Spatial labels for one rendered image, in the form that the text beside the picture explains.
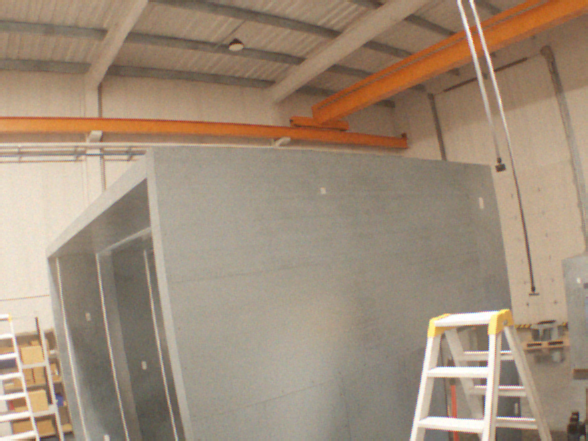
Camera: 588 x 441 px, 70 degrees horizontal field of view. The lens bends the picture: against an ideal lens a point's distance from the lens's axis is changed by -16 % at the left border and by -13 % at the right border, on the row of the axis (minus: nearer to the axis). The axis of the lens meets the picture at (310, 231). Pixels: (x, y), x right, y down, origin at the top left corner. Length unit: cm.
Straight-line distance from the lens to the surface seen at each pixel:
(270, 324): 214
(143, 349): 555
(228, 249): 205
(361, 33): 1110
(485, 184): 365
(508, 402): 378
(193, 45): 1100
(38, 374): 985
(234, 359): 205
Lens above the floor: 263
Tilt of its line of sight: 4 degrees up
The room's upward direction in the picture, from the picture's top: 8 degrees counter-clockwise
